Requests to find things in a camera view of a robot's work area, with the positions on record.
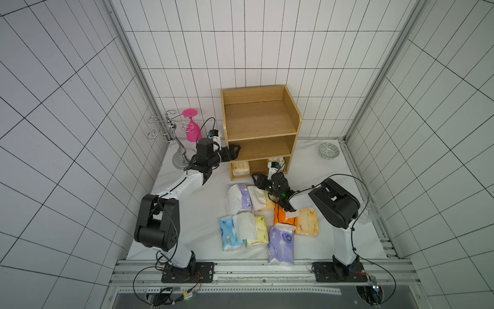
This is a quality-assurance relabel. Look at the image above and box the beige tissue pack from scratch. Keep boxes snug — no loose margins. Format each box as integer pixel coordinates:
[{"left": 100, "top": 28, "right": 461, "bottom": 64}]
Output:
[
  {"left": 231, "top": 161, "right": 251, "bottom": 177},
  {"left": 247, "top": 185, "right": 275, "bottom": 212}
]

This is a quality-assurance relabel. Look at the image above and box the white purple tissue pack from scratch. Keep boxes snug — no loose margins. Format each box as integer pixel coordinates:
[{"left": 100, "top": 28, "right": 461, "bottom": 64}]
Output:
[{"left": 226, "top": 184, "right": 252, "bottom": 215}]

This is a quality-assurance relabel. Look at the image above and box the pale orange tissue pack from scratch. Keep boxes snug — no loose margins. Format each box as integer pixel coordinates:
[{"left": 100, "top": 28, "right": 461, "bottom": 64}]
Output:
[{"left": 295, "top": 207, "right": 319, "bottom": 236}]

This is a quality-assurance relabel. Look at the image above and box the yellow floral tissue pack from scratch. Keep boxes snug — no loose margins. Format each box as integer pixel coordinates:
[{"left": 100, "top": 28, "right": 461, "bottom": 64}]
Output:
[{"left": 233, "top": 212, "right": 269, "bottom": 247}]

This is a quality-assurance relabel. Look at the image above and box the blue tissue pack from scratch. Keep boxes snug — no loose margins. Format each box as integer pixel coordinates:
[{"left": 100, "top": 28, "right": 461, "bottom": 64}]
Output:
[{"left": 219, "top": 216, "right": 246, "bottom": 251}]

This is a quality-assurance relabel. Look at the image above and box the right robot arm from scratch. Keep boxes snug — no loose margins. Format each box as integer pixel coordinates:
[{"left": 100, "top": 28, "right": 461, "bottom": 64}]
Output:
[{"left": 252, "top": 173, "right": 363, "bottom": 282}]

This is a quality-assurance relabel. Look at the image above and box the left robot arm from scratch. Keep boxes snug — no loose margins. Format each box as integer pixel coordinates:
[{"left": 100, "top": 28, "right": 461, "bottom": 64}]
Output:
[{"left": 134, "top": 138, "right": 241, "bottom": 280}]

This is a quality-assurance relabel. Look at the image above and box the wooden three-tier shelf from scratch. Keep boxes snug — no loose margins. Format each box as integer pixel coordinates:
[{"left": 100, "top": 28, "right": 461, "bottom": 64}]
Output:
[{"left": 221, "top": 85, "right": 302, "bottom": 180}]

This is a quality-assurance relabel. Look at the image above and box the pink wine glass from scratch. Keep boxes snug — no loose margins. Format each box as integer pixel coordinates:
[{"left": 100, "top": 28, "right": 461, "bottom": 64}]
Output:
[{"left": 182, "top": 109, "right": 202, "bottom": 143}]

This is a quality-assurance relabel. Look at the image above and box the silver glass holder stand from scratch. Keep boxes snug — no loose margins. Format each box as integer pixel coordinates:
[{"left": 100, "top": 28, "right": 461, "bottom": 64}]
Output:
[{"left": 147, "top": 109, "right": 190, "bottom": 171}]

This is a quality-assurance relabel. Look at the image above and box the green patterned small dish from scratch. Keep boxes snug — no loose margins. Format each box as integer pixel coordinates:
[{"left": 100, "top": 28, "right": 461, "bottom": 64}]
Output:
[{"left": 319, "top": 142, "right": 340, "bottom": 160}]

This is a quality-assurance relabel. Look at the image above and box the clear drinking glass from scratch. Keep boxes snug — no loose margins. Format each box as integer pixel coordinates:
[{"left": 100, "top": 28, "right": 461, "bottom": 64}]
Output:
[{"left": 357, "top": 201, "right": 381, "bottom": 225}]

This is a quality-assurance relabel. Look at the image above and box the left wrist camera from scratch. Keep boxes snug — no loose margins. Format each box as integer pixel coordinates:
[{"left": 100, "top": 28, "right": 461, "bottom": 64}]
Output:
[{"left": 208, "top": 129, "right": 221, "bottom": 151}]

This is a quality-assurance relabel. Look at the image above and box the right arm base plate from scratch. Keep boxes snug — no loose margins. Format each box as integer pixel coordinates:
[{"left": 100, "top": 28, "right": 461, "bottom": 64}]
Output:
[{"left": 311, "top": 260, "right": 368, "bottom": 283}]

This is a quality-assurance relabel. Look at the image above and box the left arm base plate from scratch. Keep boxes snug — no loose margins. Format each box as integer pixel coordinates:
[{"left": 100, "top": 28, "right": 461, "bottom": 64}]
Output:
[{"left": 161, "top": 261, "right": 216, "bottom": 283}]

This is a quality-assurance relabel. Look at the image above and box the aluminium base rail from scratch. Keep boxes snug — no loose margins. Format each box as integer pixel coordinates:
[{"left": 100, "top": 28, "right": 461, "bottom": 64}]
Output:
[{"left": 109, "top": 260, "right": 420, "bottom": 294}]

